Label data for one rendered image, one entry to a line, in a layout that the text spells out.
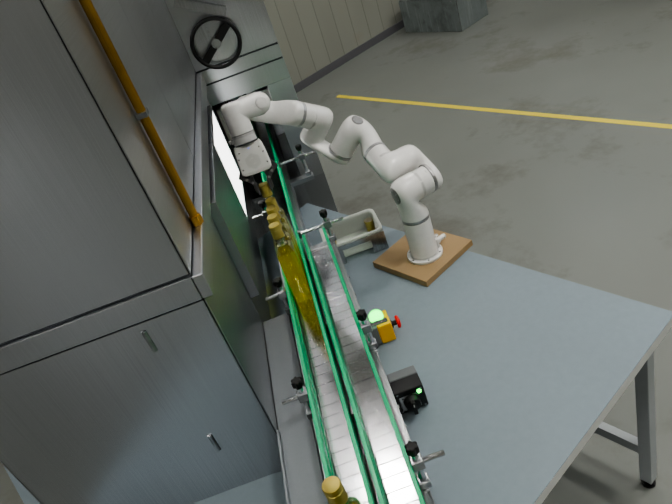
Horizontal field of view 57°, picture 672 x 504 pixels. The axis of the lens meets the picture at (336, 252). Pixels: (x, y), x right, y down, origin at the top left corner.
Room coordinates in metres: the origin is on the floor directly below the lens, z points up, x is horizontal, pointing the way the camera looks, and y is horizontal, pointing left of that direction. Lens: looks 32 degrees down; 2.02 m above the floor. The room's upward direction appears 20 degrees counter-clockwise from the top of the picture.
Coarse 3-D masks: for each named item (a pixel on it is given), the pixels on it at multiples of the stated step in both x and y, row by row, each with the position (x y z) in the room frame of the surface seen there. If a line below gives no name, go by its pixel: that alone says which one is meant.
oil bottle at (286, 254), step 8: (288, 240) 1.63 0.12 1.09; (280, 248) 1.60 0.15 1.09; (288, 248) 1.60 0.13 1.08; (280, 256) 1.59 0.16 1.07; (288, 256) 1.59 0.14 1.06; (296, 256) 1.60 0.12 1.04; (280, 264) 1.60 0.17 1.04; (288, 264) 1.59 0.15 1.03; (296, 264) 1.59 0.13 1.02; (288, 272) 1.59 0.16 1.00; (296, 272) 1.59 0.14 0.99; (288, 280) 1.59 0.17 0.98; (296, 280) 1.59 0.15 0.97; (304, 280) 1.60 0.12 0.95; (296, 288) 1.59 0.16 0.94; (304, 288) 1.59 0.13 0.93; (296, 296) 1.59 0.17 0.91; (304, 296) 1.59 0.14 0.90
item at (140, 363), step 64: (0, 0) 1.10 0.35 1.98; (64, 0) 1.23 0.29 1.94; (128, 0) 1.88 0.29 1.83; (0, 64) 1.10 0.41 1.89; (64, 64) 1.10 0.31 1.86; (128, 64) 1.49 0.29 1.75; (192, 64) 2.75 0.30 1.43; (0, 128) 1.10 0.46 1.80; (64, 128) 1.10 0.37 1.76; (128, 128) 1.20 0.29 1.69; (192, 128) 1.96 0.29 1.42; (0, 192) 1.10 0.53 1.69; (64, 192) 1.10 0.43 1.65; (128, 192) 1.10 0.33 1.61; (192, 192) 1.49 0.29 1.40; (0, 256) 1.10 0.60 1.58; (64, 256) 1.10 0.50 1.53; (128, 256) 1.10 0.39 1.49; (192, 256) 1.18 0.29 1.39; (256, 256) 2.06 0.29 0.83; (0, 320) 1.10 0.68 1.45; (64, 320) 1.10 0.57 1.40; (128, 320) 1.09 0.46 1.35; (192, 320) 1.10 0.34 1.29; (256, 320) 1.50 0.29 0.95; (0, 384) 1.10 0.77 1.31; (64, 384) 1.10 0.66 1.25; (128, 384) 1.10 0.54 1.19; (192, 384) 1.10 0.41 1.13; (256, 384) 1.14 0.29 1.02; (0, 448) 1.10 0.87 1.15; (64, 448) 1.10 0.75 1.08; (128, 448) 1.10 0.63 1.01; (192, 448) 1.10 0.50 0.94; (256, 448) 1.10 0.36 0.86
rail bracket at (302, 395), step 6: (294, 378) 1.13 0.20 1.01; (300, 378) 1.12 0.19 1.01; (294, 384) 1.11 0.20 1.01; (300, 384) 1.11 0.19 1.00; (300, 390) 1.11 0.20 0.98; (306, 390) 1.12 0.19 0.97; (294, 396) 1.12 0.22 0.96; (300, 396) 1.11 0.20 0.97; (306, 396) 1.11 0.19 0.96; (282, 402) 1.12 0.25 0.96; (288, 402) 1.11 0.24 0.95; (300, 402) 1.11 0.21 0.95; (306, 402) 1.11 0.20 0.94; (306, 408) 1.11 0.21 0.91; (306, 414) 1.11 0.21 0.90; (312, 420) 1.10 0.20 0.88
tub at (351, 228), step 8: (352, 216) 2.07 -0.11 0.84; (360, 216) 2.07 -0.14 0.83; (368, 216) 2.07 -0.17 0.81; (376, 216) 2.00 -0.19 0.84; (336, 224) 2.07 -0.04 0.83; (344, 224) 2.07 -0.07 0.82; (352, 224) 2.07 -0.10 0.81; (360, 224) 2.07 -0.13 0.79; (376, 224) 1.98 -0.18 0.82; (320, 232) 2.04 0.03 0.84; (336, 232) 2.07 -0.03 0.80; (344, 232) 2.07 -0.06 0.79; (352, 232) 2.06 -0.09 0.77; (360, 232) 2.05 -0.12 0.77; (368, 232) 1.91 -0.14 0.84; (376, 232) 1.92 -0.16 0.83; (336, 240) 2.06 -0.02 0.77; (344, 240) 2.04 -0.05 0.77; (352, 240) 1.91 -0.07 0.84
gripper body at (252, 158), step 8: (248, 144) 1.87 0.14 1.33; (256, 144) 1.86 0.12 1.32; (240, 152) 1.86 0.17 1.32; (248, 152) 1.86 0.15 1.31; (256, 152) 1.86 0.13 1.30; (264, 152) 1.86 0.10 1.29; (240, 160) 1.86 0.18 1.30; (248, 160) 1.85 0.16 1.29; (256, 160) 1.85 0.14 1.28; (264, 160) 1.85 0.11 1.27; (240, 168) 1.85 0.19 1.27; (248, 168) 1.85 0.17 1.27; (256, 168) 1.84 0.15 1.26; (264, 168) 1.84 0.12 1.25; (248, 176) 1.84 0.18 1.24
